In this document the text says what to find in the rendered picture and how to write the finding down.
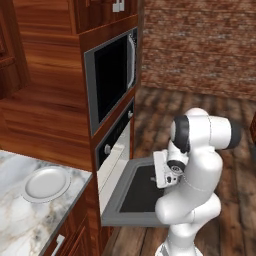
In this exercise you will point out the wooden tall cabinet housing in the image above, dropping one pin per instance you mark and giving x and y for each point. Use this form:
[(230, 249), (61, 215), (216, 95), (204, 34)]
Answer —
[(53, 100)]

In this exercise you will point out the wooden drawer front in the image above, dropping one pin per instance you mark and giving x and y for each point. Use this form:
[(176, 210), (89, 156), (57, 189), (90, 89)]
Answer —
[(75, 230)]

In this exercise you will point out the round silver oven knob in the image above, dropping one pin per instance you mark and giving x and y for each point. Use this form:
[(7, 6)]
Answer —
[(107, 149), (130, 114)]

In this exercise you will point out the dark brown wooden furniture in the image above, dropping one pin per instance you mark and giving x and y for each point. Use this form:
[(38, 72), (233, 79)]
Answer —
[(253, 128)]

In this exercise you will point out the built-in black microwave oven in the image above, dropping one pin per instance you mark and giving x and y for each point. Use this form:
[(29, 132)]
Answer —
[(110, 80)]

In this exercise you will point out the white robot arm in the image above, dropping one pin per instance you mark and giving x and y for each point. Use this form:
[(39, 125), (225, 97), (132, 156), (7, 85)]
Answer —
[(200, 173)]

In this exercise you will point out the grey oven door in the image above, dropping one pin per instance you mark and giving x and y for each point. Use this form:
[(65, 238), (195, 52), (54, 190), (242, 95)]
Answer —
[(133, 200)]

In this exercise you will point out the white round plate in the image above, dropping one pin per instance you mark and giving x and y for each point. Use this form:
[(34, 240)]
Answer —
[(46, 184)]

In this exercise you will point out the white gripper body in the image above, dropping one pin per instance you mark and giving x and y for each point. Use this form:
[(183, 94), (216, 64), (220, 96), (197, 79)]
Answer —
[(161, 168)]

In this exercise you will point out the wooden wall shelf unit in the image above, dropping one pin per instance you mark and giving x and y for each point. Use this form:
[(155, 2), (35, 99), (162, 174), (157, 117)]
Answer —
[(11, 46)]

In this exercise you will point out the wooden cupboard door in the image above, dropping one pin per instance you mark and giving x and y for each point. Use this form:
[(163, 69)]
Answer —
[(100, 13)]

